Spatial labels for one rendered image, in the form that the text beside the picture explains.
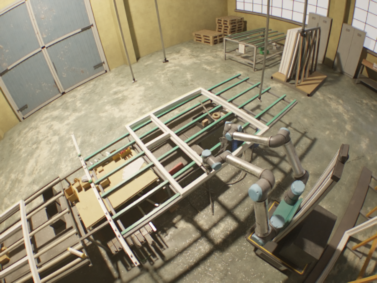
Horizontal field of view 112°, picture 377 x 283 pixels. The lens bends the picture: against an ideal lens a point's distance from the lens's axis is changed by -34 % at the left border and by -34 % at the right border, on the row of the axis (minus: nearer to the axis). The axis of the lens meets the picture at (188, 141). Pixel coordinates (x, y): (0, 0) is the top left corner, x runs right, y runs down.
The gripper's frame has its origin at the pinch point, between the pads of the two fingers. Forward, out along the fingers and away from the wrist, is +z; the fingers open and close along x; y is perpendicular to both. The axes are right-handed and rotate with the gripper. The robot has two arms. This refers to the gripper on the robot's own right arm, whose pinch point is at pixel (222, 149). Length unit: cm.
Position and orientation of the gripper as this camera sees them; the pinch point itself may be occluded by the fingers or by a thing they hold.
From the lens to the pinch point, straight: 233.8
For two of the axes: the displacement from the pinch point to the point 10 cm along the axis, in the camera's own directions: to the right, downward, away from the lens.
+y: -8.2, -1.2, -5.6
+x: 5.2, 2.2, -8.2
